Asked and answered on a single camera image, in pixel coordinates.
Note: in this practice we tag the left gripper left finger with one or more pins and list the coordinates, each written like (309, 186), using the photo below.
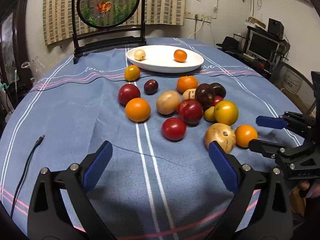
(48, 217)

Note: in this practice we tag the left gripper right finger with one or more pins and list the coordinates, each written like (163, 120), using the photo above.
(272, 215)

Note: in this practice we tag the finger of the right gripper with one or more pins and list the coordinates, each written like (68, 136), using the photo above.
(267, 149)
(276, 123)

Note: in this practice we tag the orange tomato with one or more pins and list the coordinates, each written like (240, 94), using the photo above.
(244, 134)
(138, 110)

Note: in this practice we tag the striped pepino melon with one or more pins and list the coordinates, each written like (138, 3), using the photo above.
(221, 133)

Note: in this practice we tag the large orange mandarin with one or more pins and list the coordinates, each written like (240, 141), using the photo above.
(180, 56)

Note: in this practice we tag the pale yellow round fruit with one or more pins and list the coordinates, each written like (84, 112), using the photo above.
(139, 55)

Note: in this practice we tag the person's right hand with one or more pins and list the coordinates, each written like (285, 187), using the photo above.
(308, 189)

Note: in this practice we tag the green-yellow tomato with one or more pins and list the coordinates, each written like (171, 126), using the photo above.
(226, 112)

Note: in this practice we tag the red tomato centre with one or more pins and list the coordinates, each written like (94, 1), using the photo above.
(216, 100)

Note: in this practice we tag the red tomato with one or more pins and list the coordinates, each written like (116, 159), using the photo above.
(128, 92)
(216, 100)

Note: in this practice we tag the dark purple fruit right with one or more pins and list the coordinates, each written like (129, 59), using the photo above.
(218, 89)

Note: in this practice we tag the small yellow fruit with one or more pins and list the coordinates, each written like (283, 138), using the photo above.
(209, 114)

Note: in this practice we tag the dark purple fruit with calyx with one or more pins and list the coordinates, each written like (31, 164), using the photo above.
(205, 94)

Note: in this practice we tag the black tracker box on gripper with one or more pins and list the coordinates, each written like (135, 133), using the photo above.
(316, 88)

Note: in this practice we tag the black desk with equipment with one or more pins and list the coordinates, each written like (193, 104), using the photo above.
(236, 46)

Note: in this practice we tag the computer monitor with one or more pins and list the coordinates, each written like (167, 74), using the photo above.
(262, 47)

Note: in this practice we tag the red nectarine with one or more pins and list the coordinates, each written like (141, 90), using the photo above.
(190, 111)

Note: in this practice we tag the small pale striped fruit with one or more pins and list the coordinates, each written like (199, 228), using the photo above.
(189, 94)

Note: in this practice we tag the orange mandarin near plate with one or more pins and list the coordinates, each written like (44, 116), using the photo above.
(186, 82)

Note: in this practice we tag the red tomato left edge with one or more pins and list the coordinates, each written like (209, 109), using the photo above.
(174, 129)

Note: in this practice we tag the black speaker box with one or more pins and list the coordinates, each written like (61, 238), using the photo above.
(275, 28)

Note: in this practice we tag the tan round fruit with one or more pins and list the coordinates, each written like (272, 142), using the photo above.
(168, 102)

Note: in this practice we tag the blue striped tablecloth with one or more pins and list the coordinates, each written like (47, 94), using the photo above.
(151, 189)

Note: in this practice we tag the small dark plum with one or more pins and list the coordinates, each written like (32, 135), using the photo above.
(150, 87)

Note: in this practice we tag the white oval plate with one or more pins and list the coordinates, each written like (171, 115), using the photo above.
(160, 58)

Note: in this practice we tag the red tomato far left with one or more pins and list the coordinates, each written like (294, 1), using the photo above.
(128, 92)

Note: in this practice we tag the dark wooden framed mirror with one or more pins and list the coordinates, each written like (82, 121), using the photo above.
(14, 49)

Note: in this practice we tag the small yellow-orange tomato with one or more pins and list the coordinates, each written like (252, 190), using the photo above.
(132, 73)

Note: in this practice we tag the striped beige curtain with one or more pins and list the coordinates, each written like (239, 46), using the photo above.
(57, 20)

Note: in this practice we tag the round goldfish screen on stand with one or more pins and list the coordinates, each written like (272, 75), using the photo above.
(101, 24)

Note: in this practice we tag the wall power strip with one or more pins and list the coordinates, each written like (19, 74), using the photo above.
(198, 17)

